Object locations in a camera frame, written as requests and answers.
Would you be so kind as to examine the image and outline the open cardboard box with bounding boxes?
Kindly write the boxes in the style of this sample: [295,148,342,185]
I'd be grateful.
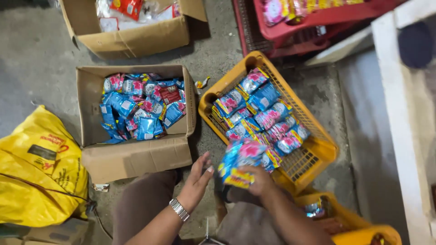
[76,64,198,185]

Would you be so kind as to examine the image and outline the cardboard box with plastic packets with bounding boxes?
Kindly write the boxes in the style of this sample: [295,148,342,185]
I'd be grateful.
[59,0,208,60]

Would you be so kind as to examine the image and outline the small yellow plastic basket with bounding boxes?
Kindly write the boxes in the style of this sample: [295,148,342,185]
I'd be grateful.
[295,192,403,245]

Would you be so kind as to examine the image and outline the person's right hand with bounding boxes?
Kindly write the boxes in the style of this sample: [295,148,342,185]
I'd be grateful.
[237,165,277,198]

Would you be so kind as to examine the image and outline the white wooden shelf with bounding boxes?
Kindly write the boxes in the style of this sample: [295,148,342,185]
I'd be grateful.
[371,0,436,245]

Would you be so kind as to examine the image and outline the small candy wrapper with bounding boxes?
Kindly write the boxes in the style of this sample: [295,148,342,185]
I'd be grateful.
[194,76,211,90]

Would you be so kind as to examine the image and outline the person's brown trousers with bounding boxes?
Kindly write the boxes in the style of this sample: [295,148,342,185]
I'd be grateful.
[112,170,290,245]

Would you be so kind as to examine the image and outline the yellow plastic sack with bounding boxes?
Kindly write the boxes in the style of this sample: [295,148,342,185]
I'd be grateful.
[0,105,90,228]

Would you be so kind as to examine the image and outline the red plastic crate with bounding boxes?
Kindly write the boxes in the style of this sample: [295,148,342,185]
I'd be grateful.
[232,0,375,59]

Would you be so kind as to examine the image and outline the person's left hand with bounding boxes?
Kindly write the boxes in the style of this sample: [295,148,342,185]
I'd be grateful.
[177,151,215,212]

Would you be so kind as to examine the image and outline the silver metal wristwatch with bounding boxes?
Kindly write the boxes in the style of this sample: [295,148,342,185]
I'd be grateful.
[169,198,190,222]

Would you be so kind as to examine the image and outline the bundle of blue pink sachets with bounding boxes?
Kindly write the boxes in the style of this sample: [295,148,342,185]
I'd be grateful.
[218,139,282,189]

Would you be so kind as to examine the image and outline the flat cardboard box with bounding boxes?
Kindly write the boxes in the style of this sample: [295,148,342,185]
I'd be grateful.
[0,218,90,245]

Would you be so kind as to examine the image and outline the red plastic basket with packets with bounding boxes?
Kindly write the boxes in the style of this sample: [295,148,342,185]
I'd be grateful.
[253,0,409,48]

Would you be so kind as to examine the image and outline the pile of sachets in basket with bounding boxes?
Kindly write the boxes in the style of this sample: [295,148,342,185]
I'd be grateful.
[211,67,311,157]

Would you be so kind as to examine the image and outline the pile of blue sachets in box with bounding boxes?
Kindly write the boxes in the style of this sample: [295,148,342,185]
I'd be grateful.
[99,72,187,144]

